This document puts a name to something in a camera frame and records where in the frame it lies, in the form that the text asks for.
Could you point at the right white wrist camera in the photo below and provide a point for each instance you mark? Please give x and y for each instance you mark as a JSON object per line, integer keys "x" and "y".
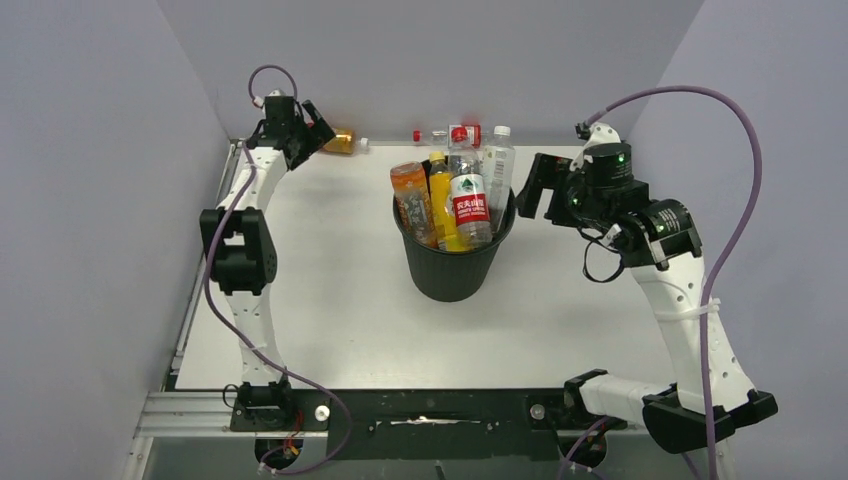
{"x": 598, "y": 133}

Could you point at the black plastic waste bin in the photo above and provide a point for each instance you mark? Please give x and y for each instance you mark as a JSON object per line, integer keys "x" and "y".
{"x": 451, "y": 276}

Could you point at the gold red tea bottle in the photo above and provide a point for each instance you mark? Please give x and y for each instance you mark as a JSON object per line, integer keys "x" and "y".
{"x": 346, "y": 142}

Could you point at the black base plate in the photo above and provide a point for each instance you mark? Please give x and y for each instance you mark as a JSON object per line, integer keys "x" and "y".
{"x": 409, "y": 424}

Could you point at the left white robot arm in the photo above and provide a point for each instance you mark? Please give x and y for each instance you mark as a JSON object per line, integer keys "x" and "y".
{"x": 242, "y": 261}

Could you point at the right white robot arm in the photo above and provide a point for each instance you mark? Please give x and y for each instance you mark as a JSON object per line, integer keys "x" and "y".
{"x": 658, "y": 244}

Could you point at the orange drink bottle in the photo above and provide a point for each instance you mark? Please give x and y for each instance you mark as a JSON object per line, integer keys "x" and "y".
{"x": 412, "y": 197}

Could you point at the yellow honey pomelo drink bottle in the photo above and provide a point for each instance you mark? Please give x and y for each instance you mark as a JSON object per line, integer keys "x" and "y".
{"x": 439, "y": 179}

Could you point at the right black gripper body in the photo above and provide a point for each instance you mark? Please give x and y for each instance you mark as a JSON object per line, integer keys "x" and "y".
{"x": 570, "y": 204}

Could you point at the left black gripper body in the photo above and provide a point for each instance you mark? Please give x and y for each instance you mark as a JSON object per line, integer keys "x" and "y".
{"x": 301, "y": 131}

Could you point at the clear bottle blue white label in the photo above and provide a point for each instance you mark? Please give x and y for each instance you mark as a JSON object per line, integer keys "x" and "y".
{"x": 498, "y": 157}

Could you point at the clear bottle red blue label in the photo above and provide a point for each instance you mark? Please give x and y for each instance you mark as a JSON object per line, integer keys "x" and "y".
{"x": 446, "y": 137}

